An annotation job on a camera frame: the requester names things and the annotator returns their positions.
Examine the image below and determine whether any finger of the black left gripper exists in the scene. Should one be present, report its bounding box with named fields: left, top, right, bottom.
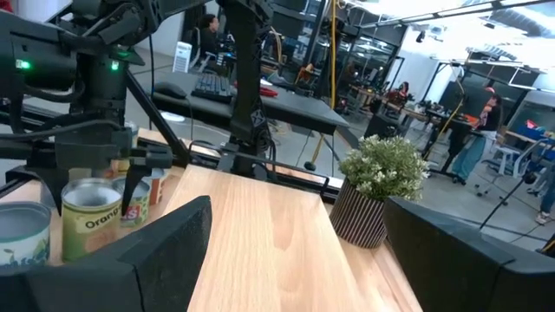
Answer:
left=121, top=146, right=174, bottom=217
left=4, top=166, right=71, bottom=217

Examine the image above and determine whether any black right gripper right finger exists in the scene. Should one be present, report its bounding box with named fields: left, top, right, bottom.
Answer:
left=383, top=197, right=555, bottom=312

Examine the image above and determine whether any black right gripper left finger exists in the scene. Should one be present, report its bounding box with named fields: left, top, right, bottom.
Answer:
left=0, top=194, right=213, bottom=312

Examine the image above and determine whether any peach label tin can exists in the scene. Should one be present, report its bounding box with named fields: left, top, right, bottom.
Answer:
left=108, top=158, right=131, bottom=179

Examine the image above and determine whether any red label tin can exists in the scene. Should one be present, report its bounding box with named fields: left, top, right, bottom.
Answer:
left=141, top=167, right=169, bottom=205

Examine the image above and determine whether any green peas tin can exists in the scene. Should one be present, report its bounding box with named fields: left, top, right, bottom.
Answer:
left=113, top=176, right=152, bottom=229

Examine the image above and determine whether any pale label tin can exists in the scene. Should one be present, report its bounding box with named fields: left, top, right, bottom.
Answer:
left=124, top=120, right=140, bottom=148

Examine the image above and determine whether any orange label tin can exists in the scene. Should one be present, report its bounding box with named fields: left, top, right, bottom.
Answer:
left=60, top=177, right=124, bottom=263

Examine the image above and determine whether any mixed vegetables print tin can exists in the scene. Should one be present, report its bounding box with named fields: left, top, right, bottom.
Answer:
left=0, top=201, right=52, bottom=268

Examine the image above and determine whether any black diagonal rig strut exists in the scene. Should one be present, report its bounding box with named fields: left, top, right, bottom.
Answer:
left=124, top=71, right=191, bottom=168

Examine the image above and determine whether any black tripod stand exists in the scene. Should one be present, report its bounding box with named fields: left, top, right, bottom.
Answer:
left=479, top=171, right=539, bottom=231

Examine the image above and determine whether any black computer mouse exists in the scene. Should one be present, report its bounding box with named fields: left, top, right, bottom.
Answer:
left=154, top=81, right=188, bottom=100

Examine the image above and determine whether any black computer keyboard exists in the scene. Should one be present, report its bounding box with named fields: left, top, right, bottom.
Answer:
left=190, top=72, right=235, bottom=104

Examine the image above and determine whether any standing person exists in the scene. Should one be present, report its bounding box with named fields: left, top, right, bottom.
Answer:
left=450, top=88, right=504, bottom=185

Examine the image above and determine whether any white office chair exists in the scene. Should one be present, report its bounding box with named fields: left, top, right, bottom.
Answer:
left=474, top=138, right=550, bottom=197

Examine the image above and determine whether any white ribbed appliance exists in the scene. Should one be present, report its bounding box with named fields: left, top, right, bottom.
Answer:
left=172, top=41, right=193, bottom=74

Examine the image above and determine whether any potted plant in striped pot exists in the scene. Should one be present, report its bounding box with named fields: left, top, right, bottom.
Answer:
left=328, top=133, right=430, bottom=250

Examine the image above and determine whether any black lattice rig column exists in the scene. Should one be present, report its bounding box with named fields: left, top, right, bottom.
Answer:
left=215, top=0, right=278, bottom=179

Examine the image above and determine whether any blue storage bin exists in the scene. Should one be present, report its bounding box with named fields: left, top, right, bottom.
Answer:
left=515, top=120, right=555, bottom=151

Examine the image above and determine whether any black office desk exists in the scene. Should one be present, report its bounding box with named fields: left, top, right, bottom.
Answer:
left=150, top=71, right=350, bottom=136

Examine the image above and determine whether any black box cart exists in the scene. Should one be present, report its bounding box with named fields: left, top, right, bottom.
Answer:
left=363, top=113, right=404, bottom=140

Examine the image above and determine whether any distant seated person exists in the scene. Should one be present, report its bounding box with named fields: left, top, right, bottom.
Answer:
left=389, top=81, right=411, bottom=105

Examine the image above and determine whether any wooden shelf with black frame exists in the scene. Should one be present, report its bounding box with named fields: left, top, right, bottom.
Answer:
left=162, top=164, right=424, bottom=312

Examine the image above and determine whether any long yellow hanging cable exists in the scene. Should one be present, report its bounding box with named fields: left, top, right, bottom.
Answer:
left=310, top=0, right=338, bottom=168

